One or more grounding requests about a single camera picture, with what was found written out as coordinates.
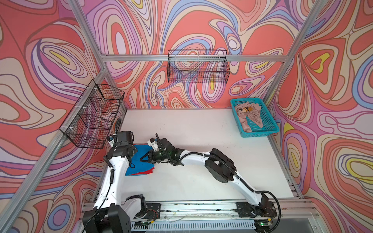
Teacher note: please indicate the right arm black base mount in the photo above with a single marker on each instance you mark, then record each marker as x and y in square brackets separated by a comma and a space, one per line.
[265, 208]

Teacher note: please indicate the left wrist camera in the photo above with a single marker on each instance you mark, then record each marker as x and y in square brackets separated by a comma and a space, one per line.
[120, 139]

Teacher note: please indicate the beige t shirt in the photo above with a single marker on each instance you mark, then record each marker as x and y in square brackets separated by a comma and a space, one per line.
[249, 111]

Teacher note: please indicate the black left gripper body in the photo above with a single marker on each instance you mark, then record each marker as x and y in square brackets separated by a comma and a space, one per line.
[133, 148]

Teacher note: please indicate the teal plastic laundry basket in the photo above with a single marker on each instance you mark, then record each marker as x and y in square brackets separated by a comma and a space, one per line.
[269, 125]

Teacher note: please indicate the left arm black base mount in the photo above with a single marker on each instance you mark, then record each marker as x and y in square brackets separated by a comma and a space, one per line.
[148, 209]

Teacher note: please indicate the aluminium frame corner post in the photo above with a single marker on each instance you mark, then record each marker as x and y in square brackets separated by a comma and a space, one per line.
[310, 19]

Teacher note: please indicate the black wire basket back wall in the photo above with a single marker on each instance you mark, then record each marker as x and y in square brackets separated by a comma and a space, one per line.
[191, 70]

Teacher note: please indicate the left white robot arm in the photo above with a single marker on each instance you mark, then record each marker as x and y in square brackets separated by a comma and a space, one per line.
[108, 214]

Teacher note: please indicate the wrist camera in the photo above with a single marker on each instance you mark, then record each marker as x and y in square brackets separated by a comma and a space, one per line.
[120, 139]
[153, 144]

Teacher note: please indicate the blue t shirt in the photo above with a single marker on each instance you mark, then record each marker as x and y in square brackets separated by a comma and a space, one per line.
[142, 150]

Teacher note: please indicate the aluminium left frame post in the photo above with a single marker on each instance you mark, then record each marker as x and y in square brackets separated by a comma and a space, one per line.
[49, 62]

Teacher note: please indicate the black wire basket left wall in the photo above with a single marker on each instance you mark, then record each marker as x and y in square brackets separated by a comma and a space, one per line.
[89, 122]

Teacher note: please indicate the black wire basket wall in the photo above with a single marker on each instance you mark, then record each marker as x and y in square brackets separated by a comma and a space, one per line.
[191, 70]
[89, 122]

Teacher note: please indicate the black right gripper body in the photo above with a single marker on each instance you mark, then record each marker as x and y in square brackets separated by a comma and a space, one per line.
[160, 155]

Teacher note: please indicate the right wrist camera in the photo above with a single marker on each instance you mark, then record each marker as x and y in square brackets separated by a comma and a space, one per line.
[153, 144]

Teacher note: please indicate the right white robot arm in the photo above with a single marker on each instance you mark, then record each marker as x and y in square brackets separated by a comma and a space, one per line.
[222, 169]

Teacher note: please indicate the folded red t shirt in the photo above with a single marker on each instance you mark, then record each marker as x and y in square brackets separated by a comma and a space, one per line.
[139, 172]

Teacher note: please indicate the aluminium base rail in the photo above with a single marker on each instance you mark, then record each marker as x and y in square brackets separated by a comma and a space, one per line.
[294, 216]

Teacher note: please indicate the aluminium horizontal back bar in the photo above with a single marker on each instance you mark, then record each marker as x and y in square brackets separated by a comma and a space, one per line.
[163, 58]

